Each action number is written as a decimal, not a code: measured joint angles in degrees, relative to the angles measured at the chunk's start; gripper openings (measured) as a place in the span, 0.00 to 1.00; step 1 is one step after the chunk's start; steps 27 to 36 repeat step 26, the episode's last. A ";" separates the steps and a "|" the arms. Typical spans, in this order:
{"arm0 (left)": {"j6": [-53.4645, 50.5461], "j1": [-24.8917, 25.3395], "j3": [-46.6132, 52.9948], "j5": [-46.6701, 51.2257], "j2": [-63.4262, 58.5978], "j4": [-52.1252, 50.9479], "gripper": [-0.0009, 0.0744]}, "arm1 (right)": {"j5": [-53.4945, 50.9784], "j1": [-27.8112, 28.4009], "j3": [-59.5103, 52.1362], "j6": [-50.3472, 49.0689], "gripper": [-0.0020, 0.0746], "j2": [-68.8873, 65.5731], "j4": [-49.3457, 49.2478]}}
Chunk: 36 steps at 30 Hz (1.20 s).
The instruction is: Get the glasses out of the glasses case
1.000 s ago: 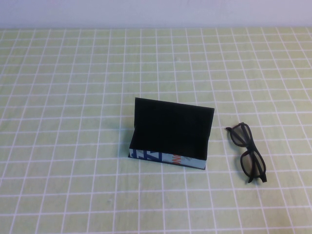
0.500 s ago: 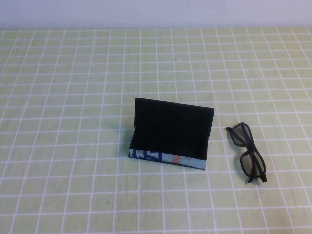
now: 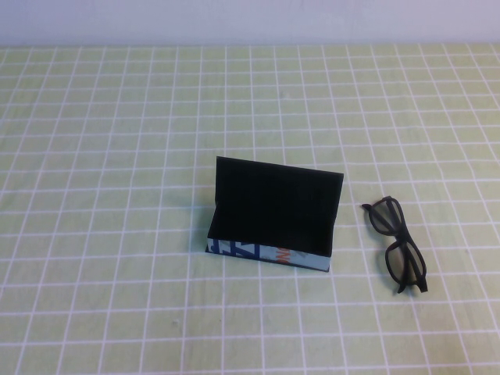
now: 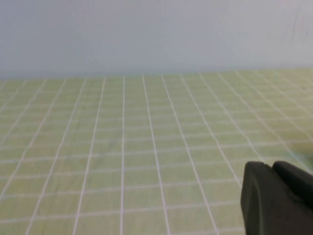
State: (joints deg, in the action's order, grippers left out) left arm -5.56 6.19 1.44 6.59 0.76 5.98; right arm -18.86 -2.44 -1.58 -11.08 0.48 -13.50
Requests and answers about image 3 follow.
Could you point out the black glasses case printed side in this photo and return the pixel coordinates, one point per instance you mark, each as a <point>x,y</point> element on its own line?
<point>273,203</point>

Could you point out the black frame glasses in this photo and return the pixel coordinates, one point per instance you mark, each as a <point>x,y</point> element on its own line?
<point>402,236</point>

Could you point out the green white-grid tablecloth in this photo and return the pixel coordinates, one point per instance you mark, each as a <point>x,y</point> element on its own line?
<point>117,156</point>

